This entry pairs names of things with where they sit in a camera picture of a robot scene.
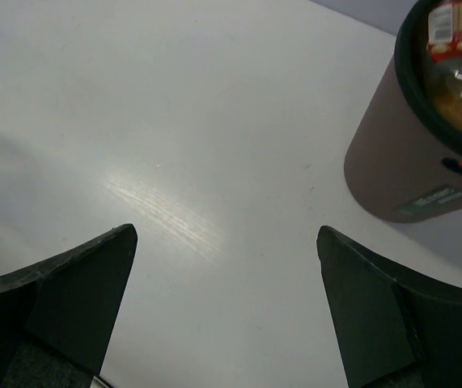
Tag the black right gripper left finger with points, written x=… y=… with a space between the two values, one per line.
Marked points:
x=57 y=315

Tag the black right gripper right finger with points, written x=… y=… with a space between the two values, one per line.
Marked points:
x=395 y=327

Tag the red cap clear bottle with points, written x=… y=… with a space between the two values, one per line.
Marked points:
x=444 y=23

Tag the brown plastic waste bin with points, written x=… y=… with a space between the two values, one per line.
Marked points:
x=404 y=163

